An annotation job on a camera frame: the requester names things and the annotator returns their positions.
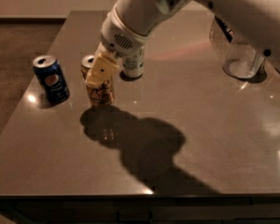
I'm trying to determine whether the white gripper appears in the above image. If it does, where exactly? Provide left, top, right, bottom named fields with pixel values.
left=85, top=6, right=149, bottom=88

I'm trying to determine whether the white green soda can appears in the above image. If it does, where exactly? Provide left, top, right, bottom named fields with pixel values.
left=122, top=48, right=144, bottom=78

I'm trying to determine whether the black wire basket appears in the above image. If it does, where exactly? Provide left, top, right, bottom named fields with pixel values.
left=215, top=17, right=234, bottom=42

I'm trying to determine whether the blue pepsi can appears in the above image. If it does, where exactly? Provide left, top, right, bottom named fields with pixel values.
left=33, top=55, right=69, bottom=104

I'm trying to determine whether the clear glass jar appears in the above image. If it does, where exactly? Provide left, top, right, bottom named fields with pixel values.
left=209, top=18, right=264, bottom=79

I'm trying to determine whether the orange soda can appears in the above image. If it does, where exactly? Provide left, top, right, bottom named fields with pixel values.
left=80, top=54, right=115, bottom=106

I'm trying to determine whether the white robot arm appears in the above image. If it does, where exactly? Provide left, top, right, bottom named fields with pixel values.
left=86, top=0, right=280, bottom=88

